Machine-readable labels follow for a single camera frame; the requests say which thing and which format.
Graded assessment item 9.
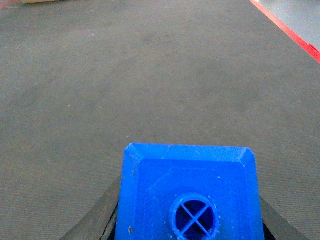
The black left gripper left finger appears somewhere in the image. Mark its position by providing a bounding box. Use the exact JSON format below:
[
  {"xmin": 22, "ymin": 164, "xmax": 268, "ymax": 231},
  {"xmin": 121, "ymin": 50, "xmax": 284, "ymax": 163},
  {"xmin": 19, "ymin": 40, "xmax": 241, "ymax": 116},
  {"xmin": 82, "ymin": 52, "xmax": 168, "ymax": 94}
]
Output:
[{"xmin": 62, "ymin": 176, "xmax": 121, "ymax": 240}]

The blue rectangular plastic block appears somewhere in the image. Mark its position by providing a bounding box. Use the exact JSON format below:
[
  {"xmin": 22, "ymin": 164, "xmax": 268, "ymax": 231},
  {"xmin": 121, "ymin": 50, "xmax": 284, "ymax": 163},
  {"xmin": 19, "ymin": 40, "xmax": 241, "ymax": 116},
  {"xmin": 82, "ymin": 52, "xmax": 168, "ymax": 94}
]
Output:
[{"xmin": 115, "ymin": 143, "xmax": 264, "ymax": 240}]

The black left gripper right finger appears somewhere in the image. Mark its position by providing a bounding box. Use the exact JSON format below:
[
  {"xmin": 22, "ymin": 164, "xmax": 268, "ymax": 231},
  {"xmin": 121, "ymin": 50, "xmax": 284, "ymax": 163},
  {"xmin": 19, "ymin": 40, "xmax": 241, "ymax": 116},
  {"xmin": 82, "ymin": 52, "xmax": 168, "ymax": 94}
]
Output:
[{"xmin": 260, "ymin": 197, "xmax": 308, "ymax": 240}]

